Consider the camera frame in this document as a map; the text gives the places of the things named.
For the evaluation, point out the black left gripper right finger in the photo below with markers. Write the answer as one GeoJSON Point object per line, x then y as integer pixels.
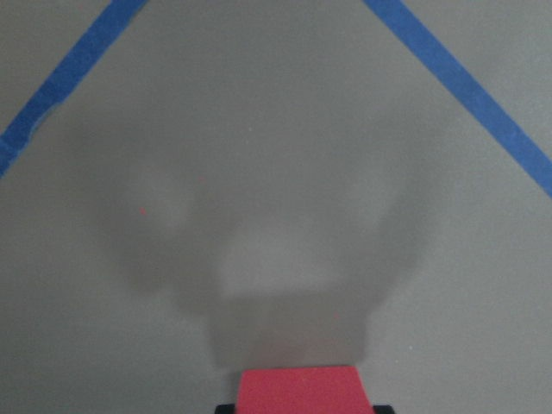
{"type": "Point", "coordinates": [383, 409]}

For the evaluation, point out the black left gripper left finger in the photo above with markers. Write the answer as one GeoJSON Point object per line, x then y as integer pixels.
{"type": "Point", "coordinates": [225, 409]}

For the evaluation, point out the red block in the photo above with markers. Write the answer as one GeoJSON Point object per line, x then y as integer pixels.
{"type": "Point", "coordinates": [298, 390]}

